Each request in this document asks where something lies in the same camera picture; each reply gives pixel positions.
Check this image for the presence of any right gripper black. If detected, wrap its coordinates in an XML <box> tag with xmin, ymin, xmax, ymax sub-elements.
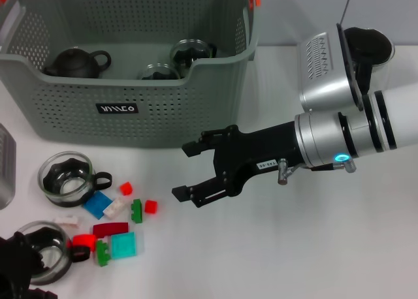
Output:
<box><xmin>171</xmin><ymin>120</ymin><xmax>307</xmax><ymax>209</ymax></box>

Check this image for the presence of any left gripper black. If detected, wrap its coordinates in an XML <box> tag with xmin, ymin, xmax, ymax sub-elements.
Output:
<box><xmin>0</xmin><ymin>232</ymin><xmax>59</xmax><ymax>299</ymax></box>

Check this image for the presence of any glass teacup black holder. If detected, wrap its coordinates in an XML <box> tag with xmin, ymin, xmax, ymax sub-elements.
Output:
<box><xmin>37</xmin><ymin>151</ymin><xmax>114</xmax><ymax>208</ymax></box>
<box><xmin>169</xmin><ymin>39</ymin><xmax>218</xmax><ymax>78</ymax></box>
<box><xmin>14</xmin><ymin>220</ymin><xmax>92</xmax><ymax>286</ymax></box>
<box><xmin>137</xmin><ymin>62</ymin><xmax>180</xmax><ymax>81</ymax></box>

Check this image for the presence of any grey perforated plastic storage bin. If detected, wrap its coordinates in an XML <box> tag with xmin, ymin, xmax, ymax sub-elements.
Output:
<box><xmin>0</xmin><ymin>0</ymin><xmax>262</xmax><ymax>149</ymax></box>

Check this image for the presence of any green toy brick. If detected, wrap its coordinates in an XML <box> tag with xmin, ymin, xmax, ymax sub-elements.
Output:
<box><xmin>95</xmin><ymin>240</ymin><xmax>112</xmax><ymax>267</ymax></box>
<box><xmin>129</xmin><ymin>198</ymin><xmax>144</xmax><ymax>224</ymax></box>

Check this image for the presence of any bright red toy brick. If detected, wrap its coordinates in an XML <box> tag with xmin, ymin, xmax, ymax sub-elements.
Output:
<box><xmin>72</xmin><ymin>234</ymin><xmax>97</xmax><ymax>247</ymax></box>

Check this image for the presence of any white toy brick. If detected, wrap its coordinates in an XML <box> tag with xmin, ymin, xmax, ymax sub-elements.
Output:
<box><xmin>103</xmin><ymin>196</ymin><xmax>130</xmax><ymax>219</ymax></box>
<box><xmin>54</xmin><ymin>215</ymin><xmax>82</xmax><ymax>228</ymax></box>

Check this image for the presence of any dark red curved brick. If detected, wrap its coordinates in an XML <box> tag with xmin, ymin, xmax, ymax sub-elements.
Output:
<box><xmin>92</xmin><ymin>222</ymin><xmax>129</xmax><ymax>238</ymax></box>

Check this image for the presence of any teal square toy plate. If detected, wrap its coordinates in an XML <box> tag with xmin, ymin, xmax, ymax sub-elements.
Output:
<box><xmin>110</xmin><ymin>232</ymin><xmax>137</xmax><ymax>260</ymax></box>

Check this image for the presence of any blue toy brick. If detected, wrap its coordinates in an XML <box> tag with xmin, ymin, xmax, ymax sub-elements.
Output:
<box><xmin>82</xmin><ymin>191</ymin><xmax>114</xmax><ymax>219</ymax></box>

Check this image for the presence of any dark clay teapot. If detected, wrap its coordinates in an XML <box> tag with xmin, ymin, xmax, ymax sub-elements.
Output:
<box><xmin>42</xmin><ymin>47</ymin><xmax>112</xmax><ymax>79</ymax></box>

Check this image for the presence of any right gripper cable with connectors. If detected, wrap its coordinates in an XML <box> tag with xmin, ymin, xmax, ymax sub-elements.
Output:
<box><xmin>276</xmin><ymin>157</ymin><xmax>357</xmax><ymax>185</ymax></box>

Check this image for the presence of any glass teapot black handle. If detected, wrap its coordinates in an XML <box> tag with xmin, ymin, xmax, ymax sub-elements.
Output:
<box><xmin>342</xmin><ymin>26</ymin><xmax>396</xmax><ymax>96</ymax></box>

